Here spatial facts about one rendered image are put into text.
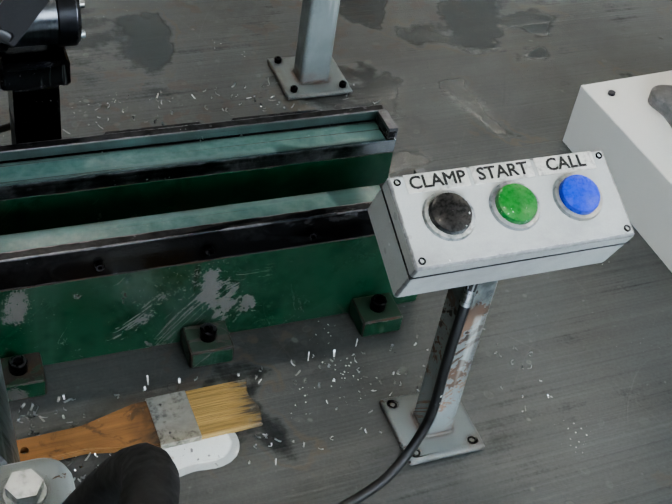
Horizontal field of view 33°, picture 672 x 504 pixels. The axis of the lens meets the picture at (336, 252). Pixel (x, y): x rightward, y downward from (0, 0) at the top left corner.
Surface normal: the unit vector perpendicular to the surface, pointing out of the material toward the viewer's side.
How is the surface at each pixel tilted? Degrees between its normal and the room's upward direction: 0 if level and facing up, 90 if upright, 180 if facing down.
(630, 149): 90
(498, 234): 24
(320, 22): 90
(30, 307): 90
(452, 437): 0
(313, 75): 90
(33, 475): 0
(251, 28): 0
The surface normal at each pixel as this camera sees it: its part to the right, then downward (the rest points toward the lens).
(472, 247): 0.25, -0.40
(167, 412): 0.13, -0.73
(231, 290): 0.34, 0.67
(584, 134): -0.92, 0.16
